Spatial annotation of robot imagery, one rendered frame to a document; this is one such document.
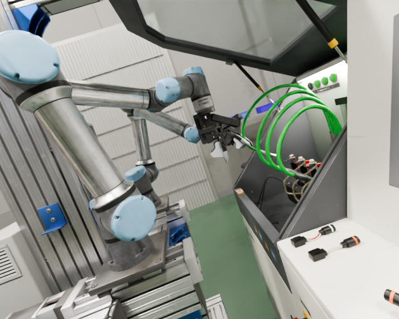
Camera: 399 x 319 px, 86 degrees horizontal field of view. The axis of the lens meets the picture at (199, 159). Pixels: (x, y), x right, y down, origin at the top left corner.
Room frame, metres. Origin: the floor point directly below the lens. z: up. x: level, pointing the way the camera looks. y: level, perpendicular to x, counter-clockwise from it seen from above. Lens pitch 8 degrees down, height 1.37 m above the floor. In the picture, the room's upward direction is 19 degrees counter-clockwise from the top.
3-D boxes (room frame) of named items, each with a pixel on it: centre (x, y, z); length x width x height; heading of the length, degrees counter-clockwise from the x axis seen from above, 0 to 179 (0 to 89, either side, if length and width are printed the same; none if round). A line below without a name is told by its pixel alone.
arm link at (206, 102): (0.81, -0.08, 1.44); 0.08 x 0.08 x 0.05
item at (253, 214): (0.93, -0.15, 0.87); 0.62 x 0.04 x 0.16; 0
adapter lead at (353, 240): (0.47, -0.23, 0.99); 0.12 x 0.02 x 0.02; 91
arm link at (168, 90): (0.77, 0.01, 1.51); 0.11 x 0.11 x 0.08; 37
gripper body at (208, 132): (0.82, -0.07, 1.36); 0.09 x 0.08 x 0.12; 90
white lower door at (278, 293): (0.94, -0.14, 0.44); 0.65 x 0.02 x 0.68; 0
